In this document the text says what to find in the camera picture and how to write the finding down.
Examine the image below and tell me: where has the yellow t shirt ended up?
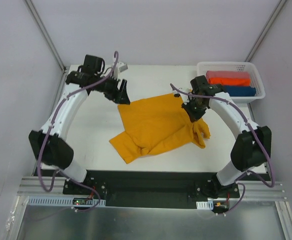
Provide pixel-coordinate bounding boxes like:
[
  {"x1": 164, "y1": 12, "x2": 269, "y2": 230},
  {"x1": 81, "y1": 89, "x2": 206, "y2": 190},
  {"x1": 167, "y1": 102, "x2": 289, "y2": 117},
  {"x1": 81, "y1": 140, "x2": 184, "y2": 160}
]
[{"x1": 109, "y1": 93, "x2": 211, "y2": 164}]

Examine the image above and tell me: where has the white plastic basket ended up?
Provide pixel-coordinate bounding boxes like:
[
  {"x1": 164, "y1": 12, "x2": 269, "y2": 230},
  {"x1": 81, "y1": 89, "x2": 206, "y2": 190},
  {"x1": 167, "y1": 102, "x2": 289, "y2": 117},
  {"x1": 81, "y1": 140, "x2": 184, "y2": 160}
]
[{"x1": 196, "y1": 61, "x2": 266, "y2": 104}]

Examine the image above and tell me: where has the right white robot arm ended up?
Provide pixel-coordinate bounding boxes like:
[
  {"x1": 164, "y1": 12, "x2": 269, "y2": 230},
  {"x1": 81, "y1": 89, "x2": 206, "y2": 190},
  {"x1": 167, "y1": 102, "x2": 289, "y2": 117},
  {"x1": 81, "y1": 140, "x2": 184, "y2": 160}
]
[{"x1": 175, "y1": 75, "x2": 272, "y2": 198}]

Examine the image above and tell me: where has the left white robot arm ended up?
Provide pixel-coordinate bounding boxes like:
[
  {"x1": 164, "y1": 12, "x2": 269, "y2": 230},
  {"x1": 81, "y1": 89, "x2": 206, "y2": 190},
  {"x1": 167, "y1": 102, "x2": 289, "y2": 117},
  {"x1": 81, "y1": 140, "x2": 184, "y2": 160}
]
[{"x1": 28, "y1": 51, "x2": 131, "y2": 195}]

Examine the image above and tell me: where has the pink rolled t shirt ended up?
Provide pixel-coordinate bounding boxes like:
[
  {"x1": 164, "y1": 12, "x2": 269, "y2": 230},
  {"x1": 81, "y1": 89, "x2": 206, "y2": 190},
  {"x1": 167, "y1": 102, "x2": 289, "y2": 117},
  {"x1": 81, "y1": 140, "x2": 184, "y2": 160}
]
[{"x1": 206, "y1": 70, "x2": 250, "y2": 79}]

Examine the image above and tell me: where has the orange rolled t shirt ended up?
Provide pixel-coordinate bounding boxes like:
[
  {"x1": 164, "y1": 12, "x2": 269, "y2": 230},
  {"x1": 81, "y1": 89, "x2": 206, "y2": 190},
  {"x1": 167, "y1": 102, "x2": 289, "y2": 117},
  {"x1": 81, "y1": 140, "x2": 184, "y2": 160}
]
[{"x1": 208, "y1": 77, "x2": 251, "y2": 87}]

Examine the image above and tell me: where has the blue rolled t shirt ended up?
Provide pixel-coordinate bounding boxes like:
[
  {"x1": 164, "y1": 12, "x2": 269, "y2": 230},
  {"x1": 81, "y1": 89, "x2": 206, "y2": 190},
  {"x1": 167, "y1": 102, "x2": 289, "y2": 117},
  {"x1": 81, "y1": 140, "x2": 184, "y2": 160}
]
[{"x1": 223, "y1": 85, "x2": 257, "y2": 97}]

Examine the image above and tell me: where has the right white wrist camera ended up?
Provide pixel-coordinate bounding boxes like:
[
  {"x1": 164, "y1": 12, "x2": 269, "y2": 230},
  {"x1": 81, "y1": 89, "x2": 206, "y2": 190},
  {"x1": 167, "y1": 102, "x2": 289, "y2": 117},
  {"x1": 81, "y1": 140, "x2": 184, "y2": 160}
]
[{"x1": 172, "y1": 88, "x2": 193, "y2": 105}]

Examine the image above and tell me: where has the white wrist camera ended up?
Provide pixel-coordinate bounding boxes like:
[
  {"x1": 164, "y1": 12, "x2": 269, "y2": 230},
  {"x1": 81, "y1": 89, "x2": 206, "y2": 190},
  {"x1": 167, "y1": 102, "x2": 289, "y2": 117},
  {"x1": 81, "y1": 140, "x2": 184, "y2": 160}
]
[
  {"x1": 104, "y1": 61, "x2": 128, "y2": 79},
  {"x1": 172, "y1": 88, "x2": 193, "y2": 105}
]

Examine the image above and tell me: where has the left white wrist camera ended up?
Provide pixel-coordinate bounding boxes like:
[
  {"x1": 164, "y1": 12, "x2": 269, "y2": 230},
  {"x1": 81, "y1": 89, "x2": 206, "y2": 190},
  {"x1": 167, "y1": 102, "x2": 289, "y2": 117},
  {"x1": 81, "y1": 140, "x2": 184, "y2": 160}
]
[{"x1": 104, "y1": 61, "x2": 128, "y2": 79}]

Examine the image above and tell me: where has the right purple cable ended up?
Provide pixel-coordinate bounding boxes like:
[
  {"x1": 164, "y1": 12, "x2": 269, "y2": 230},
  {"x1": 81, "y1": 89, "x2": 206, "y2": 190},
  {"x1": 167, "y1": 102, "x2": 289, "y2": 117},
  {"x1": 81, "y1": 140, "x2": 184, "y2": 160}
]
[{"x1": 170, "y1": 83, "x2": 276, "y2": 188}]

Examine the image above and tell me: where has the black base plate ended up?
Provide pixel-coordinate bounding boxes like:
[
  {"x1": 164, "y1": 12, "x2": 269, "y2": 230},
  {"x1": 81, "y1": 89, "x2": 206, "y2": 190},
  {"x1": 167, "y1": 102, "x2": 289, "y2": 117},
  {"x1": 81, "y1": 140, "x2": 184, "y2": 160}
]
[{"x1": 62, "y1": 171, "x2": 241, "y2": 208}]

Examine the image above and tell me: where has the right white cable duct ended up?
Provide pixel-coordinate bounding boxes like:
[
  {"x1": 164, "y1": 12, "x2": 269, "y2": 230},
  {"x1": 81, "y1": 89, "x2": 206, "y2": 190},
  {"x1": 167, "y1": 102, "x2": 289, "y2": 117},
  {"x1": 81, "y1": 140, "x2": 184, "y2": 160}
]
[{"x1": 196, "y1": 200, "x2": 214, "y2": 211}]

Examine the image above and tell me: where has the white cable duct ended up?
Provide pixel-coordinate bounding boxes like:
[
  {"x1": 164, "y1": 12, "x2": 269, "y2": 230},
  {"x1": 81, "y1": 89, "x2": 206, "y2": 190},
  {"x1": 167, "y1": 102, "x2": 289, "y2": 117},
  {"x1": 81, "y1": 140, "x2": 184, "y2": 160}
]
[
  {"x1": 28, "y1": 196, "x2": 106, "y2": 208},
  {"x1": 196, "y1": 200, "x2": 214, "y2": 211}
]

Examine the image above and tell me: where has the left white cable duct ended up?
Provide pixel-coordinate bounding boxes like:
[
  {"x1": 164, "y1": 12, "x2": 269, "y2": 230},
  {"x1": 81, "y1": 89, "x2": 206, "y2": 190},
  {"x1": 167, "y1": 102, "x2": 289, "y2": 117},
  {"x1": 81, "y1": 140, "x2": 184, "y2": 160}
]
[{"x1": 28, "y1": 196, "x2": 106, "y2": 208}]

